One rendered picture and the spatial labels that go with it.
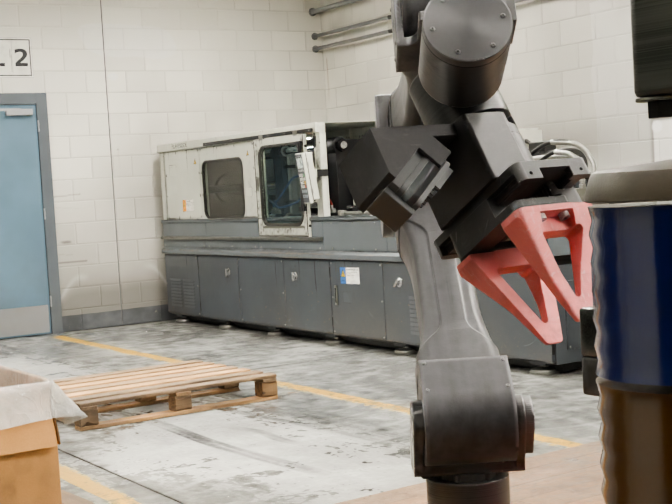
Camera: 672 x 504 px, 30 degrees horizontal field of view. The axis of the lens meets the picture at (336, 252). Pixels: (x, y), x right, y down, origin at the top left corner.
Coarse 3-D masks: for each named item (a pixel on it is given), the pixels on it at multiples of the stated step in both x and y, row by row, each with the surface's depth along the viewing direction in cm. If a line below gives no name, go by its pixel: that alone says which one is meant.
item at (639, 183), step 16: (592, 176) 25; (608, 176) 24; (624, 176) 24; (640, 176) 23; (656, 176) 23; (592, 192) 24; (608, 192) 24; (624, 192) 23; (640, 192) 23; (656, 192) 23
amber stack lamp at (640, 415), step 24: (600, 384) 25; (624, 384) 25; (600, 408) 25; (624, 408) 24; (648, 408) 24; (600, 432) 25; (624, 432) 24; (648, 432) 24; (624, 456) 24; (648, 456) 24; (624, 480) 24; (648, 480) 24
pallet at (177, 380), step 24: (192, 360) 798; (72, 384) 729; (96, 384) 722; (120, 384) 714; (144, 384) 708; (168, 384) 703; (192, 384) 697; (216, 384) 697; (264, 384) 714; (96, 408) 657; (120, 408) 714; (192, 408) 692; (216, 408) 698
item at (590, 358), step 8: (584, 312) 51; (592, 312) 51; (584, 320) 51; (592, 320) 51; (584, 328) 51; (592, 328) 51; (584, 336) 51; (592, 336) 51; (584, 344) 51; (592, 344) 51; (584, 352) 51; (592, 352) 51; (584, 360) 51; (592, 360) 51; (584, 368) 51; (592, 368) 51; (584, 376) 51; (592, 376) 51; (584, 384) 51; (592, 384) 51; (584, 392) 51; (592, 392) 51
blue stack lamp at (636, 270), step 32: (608, 224) 24; (640, 224) 23; (608, 256) 24; (640, 256) 23; (608, 288) 24; (640, 288) 23; (608, 320) 24; (640, 320) 23; (608, 352) 24; (640, 352) 24
